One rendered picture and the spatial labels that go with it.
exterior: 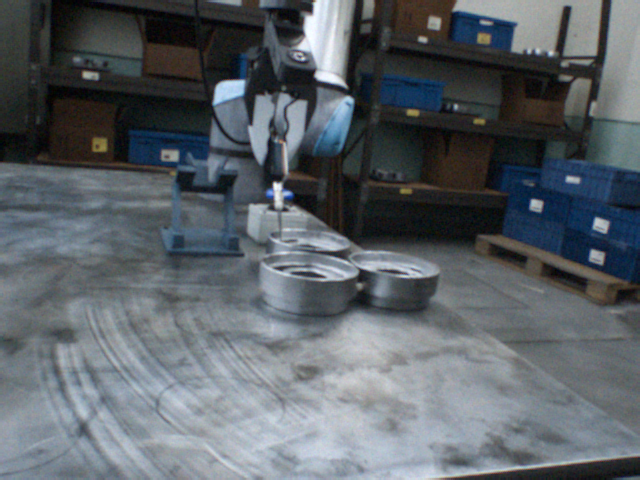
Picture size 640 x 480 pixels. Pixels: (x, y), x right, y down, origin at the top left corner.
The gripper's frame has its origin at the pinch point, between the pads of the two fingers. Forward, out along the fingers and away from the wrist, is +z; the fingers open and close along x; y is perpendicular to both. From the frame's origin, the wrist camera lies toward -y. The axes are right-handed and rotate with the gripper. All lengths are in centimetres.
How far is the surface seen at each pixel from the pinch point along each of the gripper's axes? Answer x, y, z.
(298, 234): -3.7, -2.7, 9.6
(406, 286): -9.9, -23.0, 10.1
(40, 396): 25.0, -40.0, 13.1
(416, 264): -14.9, -15.4, 9.7
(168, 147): -19, 338, 35
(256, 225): -0.1, 6.7, 10.7
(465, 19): -217, 340, -74
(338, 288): -1.5, -24.6, 10.0
